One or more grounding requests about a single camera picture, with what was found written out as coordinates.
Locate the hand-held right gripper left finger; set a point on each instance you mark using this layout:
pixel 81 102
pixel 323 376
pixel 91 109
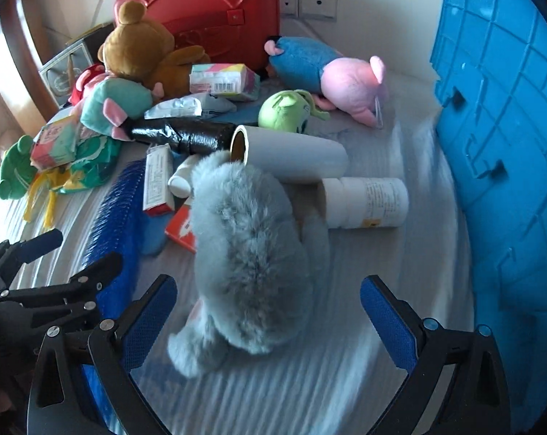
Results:
pixel 148 317

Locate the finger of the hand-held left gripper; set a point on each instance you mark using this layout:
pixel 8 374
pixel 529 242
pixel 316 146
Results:
pixel 35 245
pixel 80 283

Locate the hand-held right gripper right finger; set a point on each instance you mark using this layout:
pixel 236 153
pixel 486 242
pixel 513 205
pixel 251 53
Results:
pixel 386 321

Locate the green and yellow duck plush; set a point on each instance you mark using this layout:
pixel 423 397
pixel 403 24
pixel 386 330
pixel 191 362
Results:
pixel 15 172

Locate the grey fluffy plush toy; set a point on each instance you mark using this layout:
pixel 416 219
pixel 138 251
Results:
pixel 250 253

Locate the blue plastic basket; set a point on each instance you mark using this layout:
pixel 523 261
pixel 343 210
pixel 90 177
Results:
pixel 504 145

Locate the blue bristle brush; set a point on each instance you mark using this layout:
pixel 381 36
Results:
pixel 114 217

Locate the red and white carton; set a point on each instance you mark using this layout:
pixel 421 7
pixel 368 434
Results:
pixel 180 229

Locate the green patterned packet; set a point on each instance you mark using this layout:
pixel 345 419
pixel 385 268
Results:
pixel 94 165

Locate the pink and green box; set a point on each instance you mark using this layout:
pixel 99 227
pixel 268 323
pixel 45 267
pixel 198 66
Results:
pixel 53 145

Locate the white pill bottle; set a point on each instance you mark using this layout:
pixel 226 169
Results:
pixel 368 201

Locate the white and red medicine box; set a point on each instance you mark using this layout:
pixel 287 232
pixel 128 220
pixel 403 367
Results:
pixel 158 181

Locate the small white bottle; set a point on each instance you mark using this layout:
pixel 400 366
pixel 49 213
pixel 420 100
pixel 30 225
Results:
pixel 182 181

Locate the teal-dress pink pig plush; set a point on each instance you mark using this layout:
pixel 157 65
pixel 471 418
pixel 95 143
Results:
pixel 114 104

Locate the red-dress pink pig plush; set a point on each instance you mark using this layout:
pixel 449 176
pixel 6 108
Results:
pixel 85 84

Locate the dark gift bag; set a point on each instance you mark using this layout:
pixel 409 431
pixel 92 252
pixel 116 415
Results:
pixel 62 75

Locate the black wrapped cylinder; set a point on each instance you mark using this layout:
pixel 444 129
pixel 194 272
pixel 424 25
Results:
pixel 173 133

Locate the white cardboard tube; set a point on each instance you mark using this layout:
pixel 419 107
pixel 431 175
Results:
pixel 296 156

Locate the silver white foil packet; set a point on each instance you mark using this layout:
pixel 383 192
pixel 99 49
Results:
pixel 178 106

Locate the brown teddy bear plush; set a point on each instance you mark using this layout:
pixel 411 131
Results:
pixel 133 50

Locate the green alien plush ball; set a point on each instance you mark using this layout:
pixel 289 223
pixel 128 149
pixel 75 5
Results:
pixel 282 108

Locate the blue-bodied pink pig plush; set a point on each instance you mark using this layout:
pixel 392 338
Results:
pixel 341 77

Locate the pastel striped box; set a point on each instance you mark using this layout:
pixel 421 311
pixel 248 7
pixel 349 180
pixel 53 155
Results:
pixel 223 79

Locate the red plastic suitcase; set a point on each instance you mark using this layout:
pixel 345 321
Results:
pixel 201 9

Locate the white wall socket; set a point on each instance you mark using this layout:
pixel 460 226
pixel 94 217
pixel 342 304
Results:
pixel 289 1
pixel 318 3

